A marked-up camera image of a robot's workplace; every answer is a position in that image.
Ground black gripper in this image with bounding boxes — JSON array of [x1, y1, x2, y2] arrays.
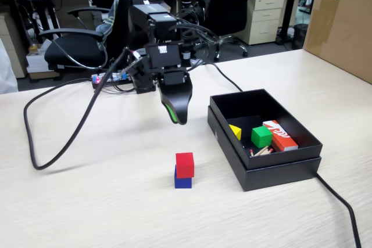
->
[[158, 69, 193, 126]]

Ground red cube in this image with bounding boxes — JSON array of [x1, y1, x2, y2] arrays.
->
[[175, 152, 195, 179]]

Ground blue cube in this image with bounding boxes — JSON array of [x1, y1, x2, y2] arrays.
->
[[174, 164, 192, 189]]

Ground green cube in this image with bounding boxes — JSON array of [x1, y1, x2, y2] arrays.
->
[[251, 125, 273, 149]]

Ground yellow wooden block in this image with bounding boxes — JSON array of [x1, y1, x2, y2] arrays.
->
[[228, 124, 242, 141]]

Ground controller board with red LED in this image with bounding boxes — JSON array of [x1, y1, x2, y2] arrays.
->
[[91, 72, 133, 89]]

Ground plaid cloth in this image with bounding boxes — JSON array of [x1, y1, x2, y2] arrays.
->
[[95, 0, 120, 54]]

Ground red and white matchbox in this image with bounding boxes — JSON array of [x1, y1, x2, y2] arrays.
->
[[263, 119, 299, 152]]

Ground black mesh office chair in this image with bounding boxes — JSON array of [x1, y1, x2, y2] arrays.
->
[[191, 0, 258, 63]]

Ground black office chair with armrests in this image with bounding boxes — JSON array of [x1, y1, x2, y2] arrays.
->
[[38, 0, 137, 71]]

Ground white drawer cabinet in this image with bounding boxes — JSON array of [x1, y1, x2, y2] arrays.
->
[[235, 0, 285, 46]]

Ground black open box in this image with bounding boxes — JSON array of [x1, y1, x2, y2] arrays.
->
[[207, 105, 322, 192]]

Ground black box tray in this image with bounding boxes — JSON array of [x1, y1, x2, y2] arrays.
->
[[209, 88, 324, 170]]

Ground black trash bin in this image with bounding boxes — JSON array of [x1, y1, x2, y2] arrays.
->
[[292, 23, 309, 51]]

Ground white box stack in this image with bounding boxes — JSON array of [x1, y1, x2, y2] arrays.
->
[[26, 43, 60, 80]]

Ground beige drawer cabinet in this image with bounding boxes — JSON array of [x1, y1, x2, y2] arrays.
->
[[0, 12, 28, 80]]

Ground person white shirt torso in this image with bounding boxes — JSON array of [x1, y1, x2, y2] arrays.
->
[[0, 38, 19, 95]]

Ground large cardboard box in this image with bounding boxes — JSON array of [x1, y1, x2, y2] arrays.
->
[[302, 0, 372, 85]]

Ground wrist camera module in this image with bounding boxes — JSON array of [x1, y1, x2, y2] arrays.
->
[[119, 47, 149, 79]]

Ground thin black wire bundle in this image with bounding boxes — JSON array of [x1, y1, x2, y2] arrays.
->
[[174, 8, 222, 69]]

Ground thick black looped cable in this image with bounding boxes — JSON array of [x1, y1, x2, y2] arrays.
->
[[23, 46, 130, 171]]

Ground long black power cable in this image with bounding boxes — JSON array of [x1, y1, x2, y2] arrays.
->
[[190, 62, 363, 248]]

